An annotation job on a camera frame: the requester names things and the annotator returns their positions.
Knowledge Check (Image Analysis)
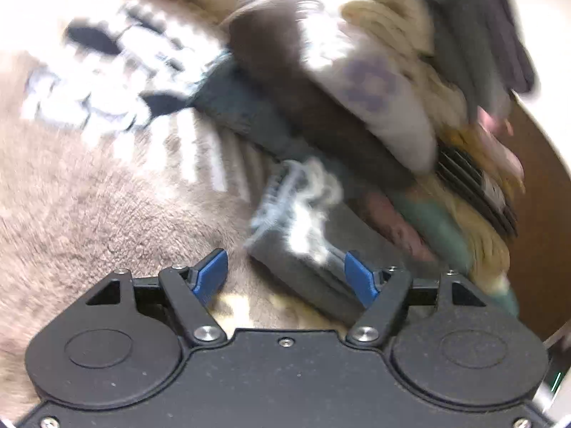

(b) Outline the grey knit sweater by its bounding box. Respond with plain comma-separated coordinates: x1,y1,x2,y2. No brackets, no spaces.
245,157,430,327

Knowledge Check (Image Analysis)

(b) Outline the pink patterned folded garment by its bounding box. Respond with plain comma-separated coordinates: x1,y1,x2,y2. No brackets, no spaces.
365,191,438,263

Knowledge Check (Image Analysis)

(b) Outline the yellow folded garment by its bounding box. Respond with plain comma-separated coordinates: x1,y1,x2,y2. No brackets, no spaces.
418,176,510,295

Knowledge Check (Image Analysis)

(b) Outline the Mickey Mouse plush blanket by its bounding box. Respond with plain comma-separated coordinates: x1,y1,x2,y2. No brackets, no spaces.
1,0,334,419

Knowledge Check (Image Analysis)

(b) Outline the black white striped garment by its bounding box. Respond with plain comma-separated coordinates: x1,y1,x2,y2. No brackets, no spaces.
435,141,518,239

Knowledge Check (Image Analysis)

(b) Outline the dark wooden bed footboard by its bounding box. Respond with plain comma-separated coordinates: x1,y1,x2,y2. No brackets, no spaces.
501,102,570,339

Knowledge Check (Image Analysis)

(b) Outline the white floral folded garment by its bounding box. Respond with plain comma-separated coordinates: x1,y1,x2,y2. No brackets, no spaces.
295,0,436,175

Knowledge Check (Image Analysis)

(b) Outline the dark brown folded garment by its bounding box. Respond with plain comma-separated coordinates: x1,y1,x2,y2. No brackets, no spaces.
226,0,414,189

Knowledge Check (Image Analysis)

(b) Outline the lavender folded garment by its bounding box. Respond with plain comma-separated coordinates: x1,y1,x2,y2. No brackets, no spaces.
483,0,536,94

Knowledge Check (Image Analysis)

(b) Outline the grey folded garment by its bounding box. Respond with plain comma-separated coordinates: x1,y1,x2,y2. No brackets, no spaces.
426,0,510,121

